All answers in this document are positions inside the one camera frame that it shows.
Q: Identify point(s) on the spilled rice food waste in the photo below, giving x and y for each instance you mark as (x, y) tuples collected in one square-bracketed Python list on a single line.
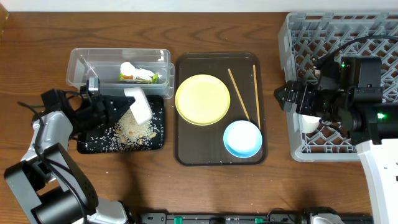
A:
[(133, 132)]

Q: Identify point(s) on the clear plastic waste bin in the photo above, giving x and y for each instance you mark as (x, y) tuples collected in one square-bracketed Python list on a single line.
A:
[(105, 64)]

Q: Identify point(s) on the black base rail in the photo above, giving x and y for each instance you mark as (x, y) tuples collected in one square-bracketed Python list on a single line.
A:
[(276, 215)]

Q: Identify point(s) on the light blue bowl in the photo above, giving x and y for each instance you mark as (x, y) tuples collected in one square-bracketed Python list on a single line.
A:
[(242, 139)]

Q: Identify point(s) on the left wooden chopstick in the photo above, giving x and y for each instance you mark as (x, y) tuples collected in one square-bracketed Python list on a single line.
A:
[(238, 94)]

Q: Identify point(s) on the wooden chopstick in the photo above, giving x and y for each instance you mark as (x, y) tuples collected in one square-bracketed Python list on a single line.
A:
[(238, 94), (257, 96)]

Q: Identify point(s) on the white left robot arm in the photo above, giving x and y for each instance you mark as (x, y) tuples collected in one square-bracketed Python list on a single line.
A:
[(48, 184)]

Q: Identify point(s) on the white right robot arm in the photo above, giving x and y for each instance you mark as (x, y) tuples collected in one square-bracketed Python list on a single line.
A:
[(350, 92)]

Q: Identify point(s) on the black waste tray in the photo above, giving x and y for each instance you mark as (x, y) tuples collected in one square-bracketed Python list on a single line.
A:
[(93, 146)]

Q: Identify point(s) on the white cup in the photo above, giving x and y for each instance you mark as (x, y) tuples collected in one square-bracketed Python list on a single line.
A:
[(309, 123)]

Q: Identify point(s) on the green snack wrapper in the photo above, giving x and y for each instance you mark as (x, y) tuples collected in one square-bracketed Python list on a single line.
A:
[(152, 80)]

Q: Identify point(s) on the yellow plate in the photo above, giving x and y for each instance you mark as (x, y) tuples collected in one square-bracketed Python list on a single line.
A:
[(202, 100)]

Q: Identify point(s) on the grey dishwasher rack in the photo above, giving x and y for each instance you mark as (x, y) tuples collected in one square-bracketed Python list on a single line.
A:
[(305, 36)]

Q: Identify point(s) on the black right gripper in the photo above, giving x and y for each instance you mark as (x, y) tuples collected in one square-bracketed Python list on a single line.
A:
[(309, 90)]

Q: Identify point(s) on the dark brown serving tray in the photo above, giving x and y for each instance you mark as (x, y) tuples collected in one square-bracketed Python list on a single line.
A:
[(203, 145)]

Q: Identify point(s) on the right wooden chopstick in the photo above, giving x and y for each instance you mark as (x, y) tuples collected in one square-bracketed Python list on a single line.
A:
[(257, 96)]

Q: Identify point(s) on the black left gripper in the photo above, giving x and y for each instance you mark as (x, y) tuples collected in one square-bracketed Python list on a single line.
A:
[(103, 109)]

